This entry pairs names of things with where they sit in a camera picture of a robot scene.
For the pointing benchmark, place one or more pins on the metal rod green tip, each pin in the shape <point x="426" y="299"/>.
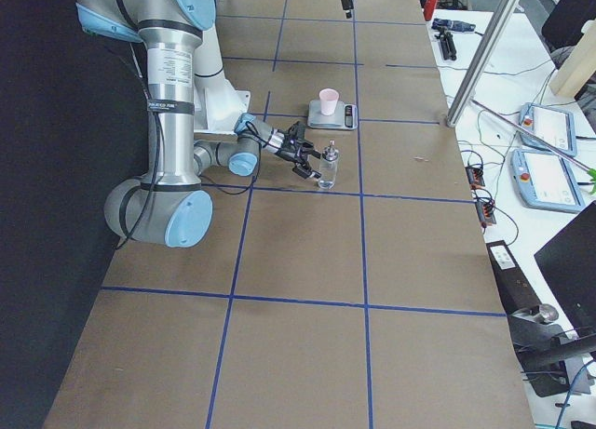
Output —
<point x="529" y="135"/>

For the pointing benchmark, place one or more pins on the black monitor stand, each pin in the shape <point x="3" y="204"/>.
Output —
<point x="548" y="356"/>

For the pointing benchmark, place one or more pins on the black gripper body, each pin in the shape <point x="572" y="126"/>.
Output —
<point x="287" y="153"/>

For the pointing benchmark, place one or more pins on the orange black connector block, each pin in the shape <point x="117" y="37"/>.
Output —
<point x="483" y="200"/>

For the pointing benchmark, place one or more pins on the silver digital kitchen scale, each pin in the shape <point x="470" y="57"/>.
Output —
<point x="345" y="116"/>

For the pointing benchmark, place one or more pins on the far teach pendant tablet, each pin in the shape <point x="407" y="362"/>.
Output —
<point x="553" y="125"/>

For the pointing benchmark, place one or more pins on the pink plastic cup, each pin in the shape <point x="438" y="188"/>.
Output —
<point x="328" y="99"/>

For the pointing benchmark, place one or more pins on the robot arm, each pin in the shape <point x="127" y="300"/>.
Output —
<point x="167" y="205"/>

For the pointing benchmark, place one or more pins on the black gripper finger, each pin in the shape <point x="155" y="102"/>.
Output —
<point x="347" y="6"/>
<point x="305" y="170"/>
<point x="306" y="149"/>

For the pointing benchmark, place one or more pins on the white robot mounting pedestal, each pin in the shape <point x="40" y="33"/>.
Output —
<point x="218" y="105"/>

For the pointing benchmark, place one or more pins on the glass sauce bottle metal spout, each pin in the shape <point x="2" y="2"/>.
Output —
<point x="328" y="165"/>

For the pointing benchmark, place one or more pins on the black folded tripod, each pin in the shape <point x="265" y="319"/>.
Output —
<point x="447" y="47"/>

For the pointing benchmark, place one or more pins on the teach pendant tablet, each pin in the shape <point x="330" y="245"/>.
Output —
<point x="545" y="181"/>
<point x="553" y="125"/>

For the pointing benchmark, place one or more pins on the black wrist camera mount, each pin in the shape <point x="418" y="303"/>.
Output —
<point x="295" y="133"/>

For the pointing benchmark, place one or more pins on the near teach pendant tablet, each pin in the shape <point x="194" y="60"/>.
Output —
<point x="545" y="181"/>

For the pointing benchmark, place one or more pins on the aluminium frame post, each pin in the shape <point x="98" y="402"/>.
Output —
<point x="491" y="36"/>

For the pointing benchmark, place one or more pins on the blue folded umbrella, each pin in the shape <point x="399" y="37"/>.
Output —
<point x="453" y="25"/>

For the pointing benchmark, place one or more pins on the black box white label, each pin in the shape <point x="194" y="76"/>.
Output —
<point x="515" y="291"/>

